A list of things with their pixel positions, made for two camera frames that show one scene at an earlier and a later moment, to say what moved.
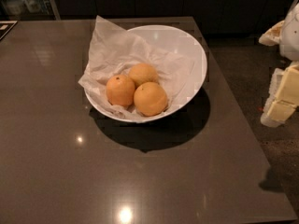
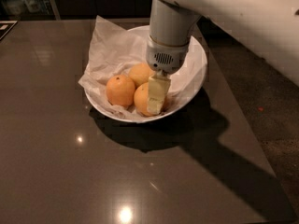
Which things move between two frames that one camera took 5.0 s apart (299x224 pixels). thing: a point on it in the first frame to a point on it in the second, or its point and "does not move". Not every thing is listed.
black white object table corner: [10, 24] does not move
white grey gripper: [290, 36] to [164, 57]
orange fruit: [143, 73] does not move
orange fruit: [121, 91] does not move
